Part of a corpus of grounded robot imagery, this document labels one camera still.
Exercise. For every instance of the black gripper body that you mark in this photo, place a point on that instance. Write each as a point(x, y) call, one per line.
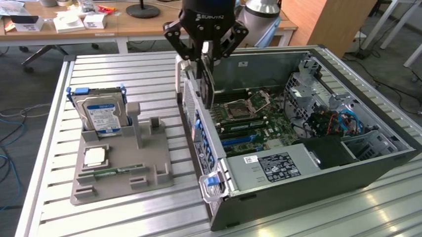
point(207, 22)

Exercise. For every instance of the black graphics card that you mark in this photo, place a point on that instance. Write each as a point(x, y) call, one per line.
point(207, 91)

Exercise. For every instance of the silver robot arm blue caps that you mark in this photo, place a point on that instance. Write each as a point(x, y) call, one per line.
point(260, 7)

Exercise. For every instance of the wooden desk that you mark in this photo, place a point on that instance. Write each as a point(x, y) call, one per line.
point(45, 35)
point(148, 27)

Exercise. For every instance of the black round lamp base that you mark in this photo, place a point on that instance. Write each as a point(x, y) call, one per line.
point(143, 11)

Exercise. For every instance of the metal socket cover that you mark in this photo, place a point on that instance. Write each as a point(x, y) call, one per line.
point(257, 92)

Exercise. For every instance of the red orange packet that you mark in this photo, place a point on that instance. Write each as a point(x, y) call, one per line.
point(107, 9)

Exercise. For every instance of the small white labelled box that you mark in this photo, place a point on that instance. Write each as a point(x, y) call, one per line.
point(94, 22)

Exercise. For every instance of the CPU socket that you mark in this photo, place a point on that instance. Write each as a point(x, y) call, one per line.
point(236, 111)

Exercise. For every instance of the clear plastic bag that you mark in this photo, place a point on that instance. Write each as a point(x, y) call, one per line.
point(86, 6)

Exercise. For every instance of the silver perforated drive cage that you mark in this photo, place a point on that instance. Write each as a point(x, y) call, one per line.
point(303, 98)

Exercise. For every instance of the wooden cabinet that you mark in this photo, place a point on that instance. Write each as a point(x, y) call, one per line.
point(339, 24)

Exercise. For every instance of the white box round insert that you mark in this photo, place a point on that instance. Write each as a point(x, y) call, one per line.
point(68, 23)

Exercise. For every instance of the green motherboard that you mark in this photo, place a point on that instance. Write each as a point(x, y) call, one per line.
point(276, 126)

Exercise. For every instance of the tape roll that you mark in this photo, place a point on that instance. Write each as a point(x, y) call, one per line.
point(62, 2)

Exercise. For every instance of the black power strip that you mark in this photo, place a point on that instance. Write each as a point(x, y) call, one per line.
point(360, 54)

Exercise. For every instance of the blue expansion slot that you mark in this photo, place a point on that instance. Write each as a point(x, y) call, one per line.
point(236, 140)

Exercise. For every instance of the grey cup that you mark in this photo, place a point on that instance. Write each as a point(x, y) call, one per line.
point(46, 3)

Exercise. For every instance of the silver chipset heatsink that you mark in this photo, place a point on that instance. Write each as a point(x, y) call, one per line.
point(276, 143)

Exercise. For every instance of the white box black lid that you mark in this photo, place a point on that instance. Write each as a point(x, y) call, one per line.
point(28, 24)

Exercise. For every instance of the black office chair base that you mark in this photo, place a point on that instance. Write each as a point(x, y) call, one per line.
point(28, 68)

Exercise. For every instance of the orange booklet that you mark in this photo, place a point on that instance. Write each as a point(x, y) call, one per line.
point(8, 26)

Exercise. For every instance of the printed paper sheet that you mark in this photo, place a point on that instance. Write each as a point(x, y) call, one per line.
point(9, 10)

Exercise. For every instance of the silver CPU chip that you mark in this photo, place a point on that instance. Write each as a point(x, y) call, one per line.
point(94, 156)

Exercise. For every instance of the grey parts rack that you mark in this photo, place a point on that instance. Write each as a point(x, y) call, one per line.
point(124, 168)

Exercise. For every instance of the grey power supply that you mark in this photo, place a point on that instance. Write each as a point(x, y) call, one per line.
point(243, 172)

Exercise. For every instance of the white furniture piece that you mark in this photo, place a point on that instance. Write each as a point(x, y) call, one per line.
point(415, 55)

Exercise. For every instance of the blue case release latch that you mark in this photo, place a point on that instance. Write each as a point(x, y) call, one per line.
point(211, 181)

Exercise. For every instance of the silver disk bay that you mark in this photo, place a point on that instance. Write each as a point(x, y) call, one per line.
point(368, 145)

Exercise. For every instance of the black open PC case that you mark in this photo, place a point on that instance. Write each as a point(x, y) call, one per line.
point(296, 195)

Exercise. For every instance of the hard disk with blue bracket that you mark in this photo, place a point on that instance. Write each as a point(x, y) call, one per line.
point(100, 116)

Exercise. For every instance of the white table frame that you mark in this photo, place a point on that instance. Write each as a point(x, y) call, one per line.
point(375, 27)

